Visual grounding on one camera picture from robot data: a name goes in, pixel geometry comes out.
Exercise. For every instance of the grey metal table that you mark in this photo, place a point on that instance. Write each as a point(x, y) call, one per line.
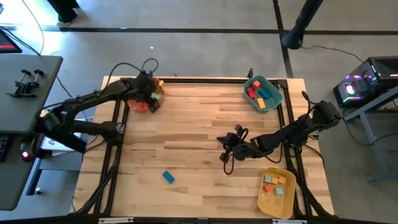
point(367, 109)

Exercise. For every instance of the grey desk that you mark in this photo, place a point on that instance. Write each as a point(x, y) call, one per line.
point(28, 93)

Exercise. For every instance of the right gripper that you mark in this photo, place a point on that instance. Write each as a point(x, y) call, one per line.
point(245, 151)

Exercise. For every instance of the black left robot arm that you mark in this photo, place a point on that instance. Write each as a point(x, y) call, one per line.
point(93, 95)

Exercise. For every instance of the white paper booklet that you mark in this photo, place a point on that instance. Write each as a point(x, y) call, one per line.
point(49, 144)

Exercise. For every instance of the teal plastic bin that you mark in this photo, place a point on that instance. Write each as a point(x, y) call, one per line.
point(275, 93)

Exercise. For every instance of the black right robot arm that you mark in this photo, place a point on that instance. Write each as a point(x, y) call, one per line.
point(323, 113)

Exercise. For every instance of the large blue foam block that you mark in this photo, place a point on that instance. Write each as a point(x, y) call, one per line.
point(264, 93)

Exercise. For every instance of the black keyboard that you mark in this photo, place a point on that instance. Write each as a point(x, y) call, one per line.
point(3, 147)

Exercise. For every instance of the yellow plastic bin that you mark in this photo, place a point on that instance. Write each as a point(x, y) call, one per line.
point(276, 205)

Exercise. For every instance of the person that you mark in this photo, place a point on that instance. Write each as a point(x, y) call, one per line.
point(63, 9)

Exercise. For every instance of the silver metal bracket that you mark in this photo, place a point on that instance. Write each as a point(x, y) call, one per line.
point(289, 221)
point(115, 220)

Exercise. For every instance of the black desk clamp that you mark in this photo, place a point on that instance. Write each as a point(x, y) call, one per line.
point(29, 93)
point(14, 94)

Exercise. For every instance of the black computer mouse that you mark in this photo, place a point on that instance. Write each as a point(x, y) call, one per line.
point(27, 149)

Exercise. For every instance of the black computer tower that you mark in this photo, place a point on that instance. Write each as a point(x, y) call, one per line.
point(382, 71)

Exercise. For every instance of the black stand pole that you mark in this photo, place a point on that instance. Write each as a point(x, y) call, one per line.
point(298, 31)

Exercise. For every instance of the black table frame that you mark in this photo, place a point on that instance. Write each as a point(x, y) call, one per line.
point(202, 80)

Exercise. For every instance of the small orange foam cube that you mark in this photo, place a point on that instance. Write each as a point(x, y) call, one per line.
point(282, 180)
point(275, 180)

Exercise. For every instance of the orange plastic bin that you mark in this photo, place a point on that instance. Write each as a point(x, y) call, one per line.
point(133, 106)

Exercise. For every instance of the black screen with red strip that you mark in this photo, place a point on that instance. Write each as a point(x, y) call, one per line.
point(7, 43)

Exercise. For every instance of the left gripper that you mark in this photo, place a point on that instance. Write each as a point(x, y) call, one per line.
point(144, 87)

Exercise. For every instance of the large red foam block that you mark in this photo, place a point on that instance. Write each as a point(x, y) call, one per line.
point(251, 93)

